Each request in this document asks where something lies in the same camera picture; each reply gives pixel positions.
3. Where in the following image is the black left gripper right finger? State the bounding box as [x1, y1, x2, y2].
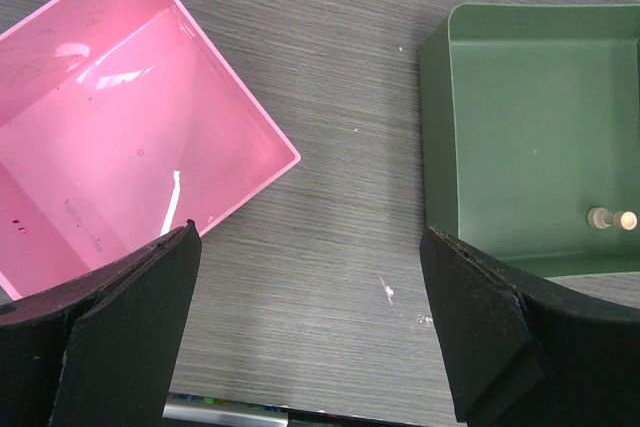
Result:
[419, 229, 639, 426]

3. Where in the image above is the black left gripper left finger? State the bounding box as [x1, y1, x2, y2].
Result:
[1, 221, 202, 426]

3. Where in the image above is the green plastic tray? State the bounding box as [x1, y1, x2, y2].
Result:
[419, 4, 639, 277]

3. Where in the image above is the pink plastic box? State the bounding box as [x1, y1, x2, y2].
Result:
[1, 0, 300, 299]

